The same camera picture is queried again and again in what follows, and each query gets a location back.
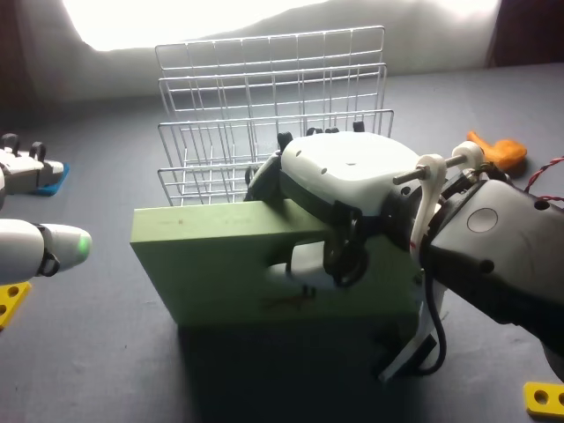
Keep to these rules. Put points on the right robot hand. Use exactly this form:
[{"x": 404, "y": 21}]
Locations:
[{"x": 343, "y": 167}]

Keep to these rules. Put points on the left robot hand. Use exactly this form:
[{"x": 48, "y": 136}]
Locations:
[{"x": 26, "y": 169}]

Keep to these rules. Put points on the light green long box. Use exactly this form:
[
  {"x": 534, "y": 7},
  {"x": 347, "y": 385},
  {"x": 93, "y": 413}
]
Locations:
[{"x": 211, "y": 269}]

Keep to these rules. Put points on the blue square holed block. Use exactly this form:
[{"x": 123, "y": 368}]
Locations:
[{"x": 55, "y": 185}]

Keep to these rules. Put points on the yellow triangular holed block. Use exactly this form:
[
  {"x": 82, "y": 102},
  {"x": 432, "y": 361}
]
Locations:
[{"x": 11, "y": 304}]

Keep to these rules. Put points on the orange toy food piece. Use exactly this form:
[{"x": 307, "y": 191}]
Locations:
[{"x": 506, "y": 152}]

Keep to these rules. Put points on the white backdrop sheet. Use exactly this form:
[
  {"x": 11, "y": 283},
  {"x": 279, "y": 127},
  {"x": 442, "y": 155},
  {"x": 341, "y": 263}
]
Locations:
[{"x": 264, "y": 17}]

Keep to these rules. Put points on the grey table cloth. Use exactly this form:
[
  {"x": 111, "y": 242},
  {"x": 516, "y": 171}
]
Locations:
[{"x": 88, "y": 374}]

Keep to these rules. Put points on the yellow rectangular two-hole block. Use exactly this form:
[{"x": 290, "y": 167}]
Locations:
[{"x": 544, "y": 398}]

